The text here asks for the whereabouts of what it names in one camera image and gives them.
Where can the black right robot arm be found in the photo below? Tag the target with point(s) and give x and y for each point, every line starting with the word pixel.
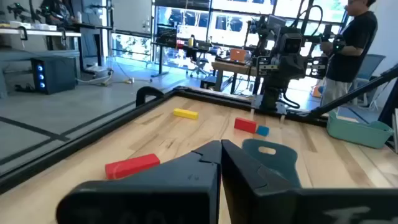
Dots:
pixel 270 93

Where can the black monitor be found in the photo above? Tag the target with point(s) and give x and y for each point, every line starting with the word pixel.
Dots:
pixel 166 35

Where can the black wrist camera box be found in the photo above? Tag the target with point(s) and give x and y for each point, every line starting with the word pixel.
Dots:
pixel 292 42

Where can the long yellow block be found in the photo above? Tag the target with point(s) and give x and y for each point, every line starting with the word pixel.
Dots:
pixel 185 114

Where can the black computer tower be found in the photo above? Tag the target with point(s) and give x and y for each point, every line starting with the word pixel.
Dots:
pixel 53 74

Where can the wooden table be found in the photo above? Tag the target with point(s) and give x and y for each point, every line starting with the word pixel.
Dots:
pixel 230 67

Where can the green plastic bin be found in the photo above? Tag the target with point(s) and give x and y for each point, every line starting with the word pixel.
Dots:
pixel 357 133

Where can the white desk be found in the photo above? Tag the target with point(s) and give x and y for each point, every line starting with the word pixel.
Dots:
pixel 37 32

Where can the blue chair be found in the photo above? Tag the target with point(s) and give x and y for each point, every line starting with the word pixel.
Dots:
pixel 370 67

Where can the long red block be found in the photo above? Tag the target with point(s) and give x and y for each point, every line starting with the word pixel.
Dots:
pixel 130 166

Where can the blue cylinder block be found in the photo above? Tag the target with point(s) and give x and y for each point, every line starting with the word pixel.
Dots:
pixel 263 130

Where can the yellow bottle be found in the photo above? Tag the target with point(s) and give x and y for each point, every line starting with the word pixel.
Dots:
pixel 190 42

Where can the black aluminium table frame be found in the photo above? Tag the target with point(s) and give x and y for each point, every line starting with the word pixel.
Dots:
pixel 93 136

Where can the red rectangular block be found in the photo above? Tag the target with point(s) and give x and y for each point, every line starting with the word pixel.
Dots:
pixel 245 125

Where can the black office chair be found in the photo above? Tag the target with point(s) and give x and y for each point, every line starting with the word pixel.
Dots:
pixel 200 63

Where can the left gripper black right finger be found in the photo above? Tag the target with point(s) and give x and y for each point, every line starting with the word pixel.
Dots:
pixel 248 199

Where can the dark teal plastic bin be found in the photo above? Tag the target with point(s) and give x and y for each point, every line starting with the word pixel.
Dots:
pixel 280 165

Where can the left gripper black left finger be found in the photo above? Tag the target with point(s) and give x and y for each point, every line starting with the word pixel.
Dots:
pixel 174 186

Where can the orange box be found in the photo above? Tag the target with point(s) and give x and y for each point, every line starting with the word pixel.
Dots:
pixel 238 55

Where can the person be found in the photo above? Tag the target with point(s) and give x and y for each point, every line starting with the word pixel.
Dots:
pixel 348 46

